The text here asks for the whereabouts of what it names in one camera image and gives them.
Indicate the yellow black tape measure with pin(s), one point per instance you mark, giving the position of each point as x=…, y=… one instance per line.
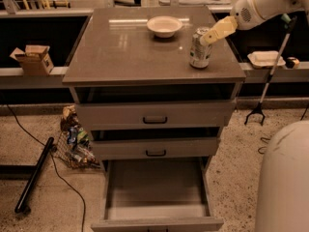
x=292, y=63

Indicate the bottom grey drawer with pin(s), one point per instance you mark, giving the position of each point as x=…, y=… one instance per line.
x=156, y=195

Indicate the brown cardboard box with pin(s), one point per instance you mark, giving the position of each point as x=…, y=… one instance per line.
x=34, y=59

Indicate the top grey drawer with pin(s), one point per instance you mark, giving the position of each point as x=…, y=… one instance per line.
x=154, y=115

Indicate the middle grey drawer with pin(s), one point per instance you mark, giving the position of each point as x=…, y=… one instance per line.
x=157, y=148

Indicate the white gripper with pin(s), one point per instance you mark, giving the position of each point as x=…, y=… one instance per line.
x=245, y=13

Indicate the grey drawer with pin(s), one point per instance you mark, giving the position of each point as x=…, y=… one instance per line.
x=154, y=115
x=157, y=148
x=156, y=195

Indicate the grey drawer cabinet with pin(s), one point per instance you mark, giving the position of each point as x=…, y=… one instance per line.
x=119, y=60

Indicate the grabber reacher tool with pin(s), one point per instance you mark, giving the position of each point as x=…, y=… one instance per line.
x=273, y=71

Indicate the white foam takeout tray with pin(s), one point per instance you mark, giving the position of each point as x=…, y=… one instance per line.
x=265, y=59

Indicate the black metal floor bar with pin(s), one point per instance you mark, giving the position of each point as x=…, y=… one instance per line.
x=22, y=204

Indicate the white paper bowl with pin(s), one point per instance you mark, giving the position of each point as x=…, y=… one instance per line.
x=164, y=26

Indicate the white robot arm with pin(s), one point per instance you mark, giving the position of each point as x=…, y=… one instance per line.
x=283, y=192

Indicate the silver green 7up can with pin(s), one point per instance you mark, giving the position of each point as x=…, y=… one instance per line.
x=199, y=55

